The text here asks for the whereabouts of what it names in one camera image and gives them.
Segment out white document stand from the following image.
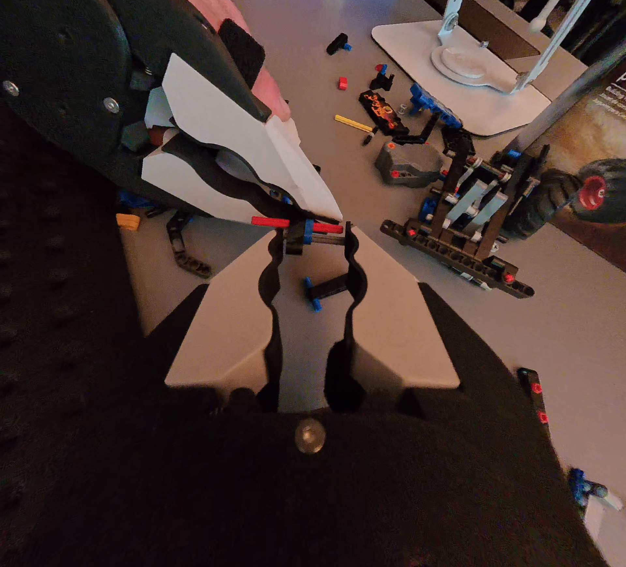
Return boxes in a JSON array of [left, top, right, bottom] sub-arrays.
[[372, 0, 626, 137]]

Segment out monster truck toy set box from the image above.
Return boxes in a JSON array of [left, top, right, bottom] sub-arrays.
[[529, 49, 626, 274]]

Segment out blue toy bracket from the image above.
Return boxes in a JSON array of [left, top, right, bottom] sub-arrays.
[[409, 83, 462, 129]]

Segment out black studded mat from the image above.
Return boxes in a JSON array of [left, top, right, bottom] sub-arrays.
[[0, 98, 147, 489]]

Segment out red toy axle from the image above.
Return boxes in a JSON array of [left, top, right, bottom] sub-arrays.
[[251, 216, 345, 235]]

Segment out black orange flame toy panel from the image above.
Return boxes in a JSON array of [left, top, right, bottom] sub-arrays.
[[359, 90, 410, 134]]

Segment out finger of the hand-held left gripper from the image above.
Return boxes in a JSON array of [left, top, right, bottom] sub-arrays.
[[160, 52, 345, 223], [140, 137, 296, 227]]

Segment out black toy beam red pins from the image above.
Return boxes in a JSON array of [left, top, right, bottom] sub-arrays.
[[519, 369, 546, 426]]

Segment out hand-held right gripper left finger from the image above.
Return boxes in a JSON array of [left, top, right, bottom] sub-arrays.
[[165, 230, 284, 409]]

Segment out small blue black toy connector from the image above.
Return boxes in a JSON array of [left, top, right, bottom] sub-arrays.
[[284, 218, 348, 256]]

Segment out black toy truck chassis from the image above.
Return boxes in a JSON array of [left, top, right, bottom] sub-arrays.
[[380, 142, 588, 299]]

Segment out short black beam blue pin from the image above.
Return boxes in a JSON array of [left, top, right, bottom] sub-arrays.
[[302, 274, 365, 313]]

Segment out black angled toy beam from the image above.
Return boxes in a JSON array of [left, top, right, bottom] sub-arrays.
[[167, 210, 213, 279]]

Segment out light grey desk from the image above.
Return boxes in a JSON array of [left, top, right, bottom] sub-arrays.
[[118, 0, 626, 567]]

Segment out grey toy motor block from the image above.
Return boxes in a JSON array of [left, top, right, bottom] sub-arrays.
[[375, 142, 444, 188]]

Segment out yellow toy axle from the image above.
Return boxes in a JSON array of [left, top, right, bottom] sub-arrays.
[[335, 115, 375, 134]]

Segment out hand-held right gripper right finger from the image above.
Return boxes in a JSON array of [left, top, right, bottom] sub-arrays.
[[326, 230, 462, 409]]

